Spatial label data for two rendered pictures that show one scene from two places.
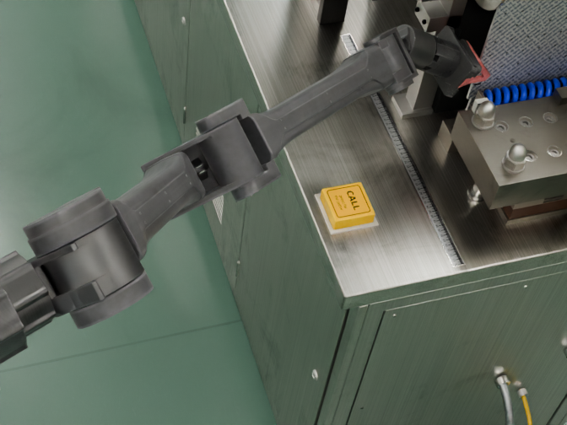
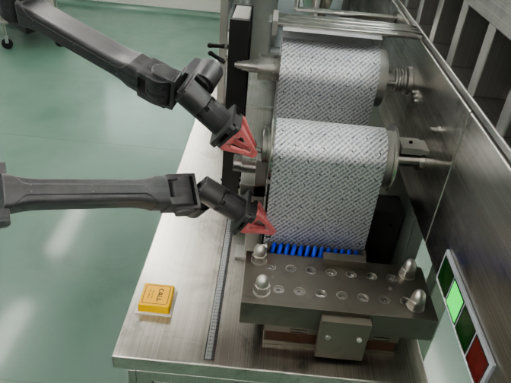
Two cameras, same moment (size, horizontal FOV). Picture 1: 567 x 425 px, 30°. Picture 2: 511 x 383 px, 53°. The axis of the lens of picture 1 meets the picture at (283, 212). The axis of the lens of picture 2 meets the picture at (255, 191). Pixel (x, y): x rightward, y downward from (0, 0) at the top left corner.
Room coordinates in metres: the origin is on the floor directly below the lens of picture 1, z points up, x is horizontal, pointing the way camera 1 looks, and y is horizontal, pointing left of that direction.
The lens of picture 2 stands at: (0.43, -0.64, 1.79)
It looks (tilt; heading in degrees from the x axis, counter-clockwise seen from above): 34 degrees down; 25
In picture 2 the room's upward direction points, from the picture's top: 5 degrees clockwise
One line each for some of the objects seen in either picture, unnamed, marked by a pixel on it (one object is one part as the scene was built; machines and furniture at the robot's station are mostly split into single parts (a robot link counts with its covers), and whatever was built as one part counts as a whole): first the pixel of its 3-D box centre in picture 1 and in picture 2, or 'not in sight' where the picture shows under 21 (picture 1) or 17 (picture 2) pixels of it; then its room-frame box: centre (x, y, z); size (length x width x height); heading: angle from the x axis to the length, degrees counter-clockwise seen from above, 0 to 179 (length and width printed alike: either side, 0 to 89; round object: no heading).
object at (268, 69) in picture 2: not in sight; (270, 68); (1.55, -0.12, 1.34); 0.06 x 0.06 x 0.06; 25
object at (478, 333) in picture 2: not in sight; (461, 314); (1.12, -0.70, 1.19); 0.25 x 0.01 x 0.07; 25
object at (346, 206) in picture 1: (347, 205); (157, 298); (1.09, -0.10, 0.91); 0.07 x 0.07 x 0.02; 25
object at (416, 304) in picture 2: not in sight; (418, 299); (1.27, -0.63, 1.05); 0.04 x 0.04 x 0.04
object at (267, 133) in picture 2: not in sight; (266, 145); (1.33, -0.23, 1.25); 0.07 x 0.02 x 0.07; 25
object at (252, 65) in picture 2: not in sight; (246, 65); (1.52, -0.06, 1.34); 0.06 x 0.03 x 0.03; 115
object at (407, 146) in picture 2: not in sight; (413, 145); (1.46, -0.51, 1.28); 0.06 x 0.05 x 0.02; 115
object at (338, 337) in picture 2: not in sight; (342, 338); (1.16, -0.52, 0.97); 0.10 x 0.03 x 0.11; 115
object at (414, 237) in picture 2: not in sight; (357, 79); (2.45, -0.10, 1.02); 2.24 x 0.04 x 0.24; 25
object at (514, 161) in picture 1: (516, 155); (262, 283); (1.13, -0.34, 1.05); 0.04 x 0.04 x 0.04
